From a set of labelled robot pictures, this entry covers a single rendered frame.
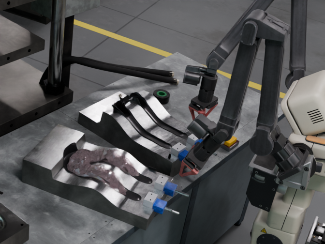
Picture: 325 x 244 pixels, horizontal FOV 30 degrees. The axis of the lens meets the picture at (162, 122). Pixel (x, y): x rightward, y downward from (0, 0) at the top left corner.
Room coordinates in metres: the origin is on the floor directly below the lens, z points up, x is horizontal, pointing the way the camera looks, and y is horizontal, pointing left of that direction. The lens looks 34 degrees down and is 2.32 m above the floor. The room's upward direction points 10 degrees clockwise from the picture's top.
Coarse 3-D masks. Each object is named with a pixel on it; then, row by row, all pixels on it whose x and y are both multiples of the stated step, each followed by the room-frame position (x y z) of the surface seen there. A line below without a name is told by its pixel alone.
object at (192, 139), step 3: (192, 135) 2.01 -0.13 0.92; (189, 138) 1.99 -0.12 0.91; (192, 138) 1.99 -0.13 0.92; (195, 138) 1.99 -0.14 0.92; (189, 141) 1.99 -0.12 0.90; (192, 141) 1.98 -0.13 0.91; (195, 141) 1.98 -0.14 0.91; (198, 141) 1.99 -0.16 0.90; (201, 141) 2.00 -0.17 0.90; (192, 144) 1.98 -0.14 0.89; (213, 153) 1.95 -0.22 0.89; (216, 153) 1.95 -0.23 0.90
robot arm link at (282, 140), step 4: (272, 132) 1.60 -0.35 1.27; (276, 132) 1.62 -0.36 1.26; (272, 136) 1.58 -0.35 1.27; (276, 136) 1.60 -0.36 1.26; (280, 136) 1.60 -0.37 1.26; (276, 140) 1.58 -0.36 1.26; (280, 140) 1.58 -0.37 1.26; (284, 140) 1.60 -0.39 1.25; (276, 144) 1.57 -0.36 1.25; (280, 144) 1.57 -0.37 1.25; (284, 144) 1.58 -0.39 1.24; (276, 148) 1.57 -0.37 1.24; (280, 148) 1.56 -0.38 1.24; (272, 152) 1.57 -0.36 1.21
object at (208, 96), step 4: (200, 88) 1.99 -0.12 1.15; (200, 92) 1.99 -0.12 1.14; (204, 92) 1.98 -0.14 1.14; (208, 92) 1.98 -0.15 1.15; (212, 92) 1.98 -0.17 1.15; (196, 96) 2.01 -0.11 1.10; (200, 96) 1.98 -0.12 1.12; (204, 96) 1.98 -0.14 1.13; (208, 96) 1.98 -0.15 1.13; (212, 96) 1.99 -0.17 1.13; (192, 100) 1.97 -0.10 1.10; (196, 100) 1.98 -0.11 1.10; (200, 100) 1.98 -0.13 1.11; (204, 100) 1.97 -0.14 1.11; (208, 100) 1.98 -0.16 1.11; (212, 100) 2.00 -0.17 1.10; (216, 100) 2.01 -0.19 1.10; (200, 104) 1.96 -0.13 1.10; (204, 104) 1.96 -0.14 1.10; (208, 104) 1.97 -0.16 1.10; (204, 108) 1.95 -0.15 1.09
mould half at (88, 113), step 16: (112, 96) 2.28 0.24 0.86; (144, 96) 2.21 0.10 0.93; (80, 112) 2.11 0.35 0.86; (96, 112) 2.13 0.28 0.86; (112, 112) 2.04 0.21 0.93; (144, 112) 2.12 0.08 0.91; (160, 112) 2.16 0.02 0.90; (96, 128) 2.06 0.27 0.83; (112, 128) 2.01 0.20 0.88; (128, 128) 2.00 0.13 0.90; (144, 128) 2.04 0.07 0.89; (160, 128) 2.07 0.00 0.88; (176, 128) 2.08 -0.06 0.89; (112, 144) 2.01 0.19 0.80; (128, 144) 1.96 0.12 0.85; (144, 144) 1.94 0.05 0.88; (144, 160) 1.92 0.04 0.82; (160, 160) 1.88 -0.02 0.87; (176, 160) 1.87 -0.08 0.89
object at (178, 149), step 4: (176, 144) 1.93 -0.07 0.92; (180, 144) 1.94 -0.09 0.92; (172, 148) 1.90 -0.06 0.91; (176, 148) 1.90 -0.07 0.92; (180, 148) 1.91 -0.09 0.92; (184, 148) 1.92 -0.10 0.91; (172, 152) 1.90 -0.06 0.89; (176, 152) 1.89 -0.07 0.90; (180, 152) 1.90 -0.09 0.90; (184, 152) 1.90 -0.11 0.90; (180, 156) 1.88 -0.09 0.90; (184, 156) 1.88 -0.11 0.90; (180, 160) 1.88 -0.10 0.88
